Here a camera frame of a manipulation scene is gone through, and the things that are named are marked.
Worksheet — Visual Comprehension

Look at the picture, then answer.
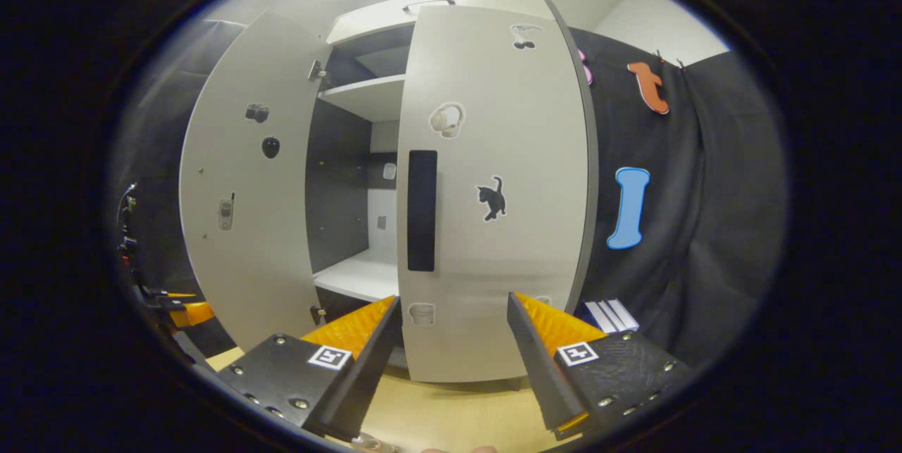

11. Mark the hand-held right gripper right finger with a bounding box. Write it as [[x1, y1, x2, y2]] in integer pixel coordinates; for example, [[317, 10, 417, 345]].
[[506, 291, 695, 441]]

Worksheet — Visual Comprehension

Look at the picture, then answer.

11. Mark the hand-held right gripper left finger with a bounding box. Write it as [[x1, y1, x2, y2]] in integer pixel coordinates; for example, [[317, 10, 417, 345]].
[[218, 294, 402, 442]]

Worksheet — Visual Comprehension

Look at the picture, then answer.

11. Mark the white cabinet door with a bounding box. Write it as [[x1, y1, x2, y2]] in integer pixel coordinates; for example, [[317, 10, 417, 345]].
[[396, 0, 600, 383], [178, 9, 333, 354]]

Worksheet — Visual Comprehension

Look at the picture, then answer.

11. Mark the clear plastic bottle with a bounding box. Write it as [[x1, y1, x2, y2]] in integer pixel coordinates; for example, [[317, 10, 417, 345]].
[[350, 435, 400, 453]]

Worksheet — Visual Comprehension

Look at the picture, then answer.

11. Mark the grey and white cabinet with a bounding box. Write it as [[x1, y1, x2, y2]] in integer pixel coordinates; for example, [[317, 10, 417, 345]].
[[304, 0, 564, 330]]

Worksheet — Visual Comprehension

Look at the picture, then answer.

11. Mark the white cabinet shelf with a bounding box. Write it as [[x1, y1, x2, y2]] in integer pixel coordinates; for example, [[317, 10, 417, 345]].
[[312, 249, 400, 303], [317, 74, 407, 123]]

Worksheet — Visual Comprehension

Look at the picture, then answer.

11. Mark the white cabinet drawer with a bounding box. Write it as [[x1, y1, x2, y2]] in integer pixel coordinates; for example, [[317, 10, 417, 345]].
[[326, 0, 557, 45]]

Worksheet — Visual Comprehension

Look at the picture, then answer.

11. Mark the light blue book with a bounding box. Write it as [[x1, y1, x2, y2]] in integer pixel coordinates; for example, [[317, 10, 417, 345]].
[[612, 298, 640, 329]]

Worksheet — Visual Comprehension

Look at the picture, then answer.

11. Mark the black backdrop cloth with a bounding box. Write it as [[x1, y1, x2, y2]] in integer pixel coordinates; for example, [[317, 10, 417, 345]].
[[109, 20, 789, 369]]

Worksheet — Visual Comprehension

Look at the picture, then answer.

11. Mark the dark stand with cables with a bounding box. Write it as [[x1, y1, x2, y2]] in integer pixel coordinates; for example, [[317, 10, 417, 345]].
[[116, 184, 142, 285]]

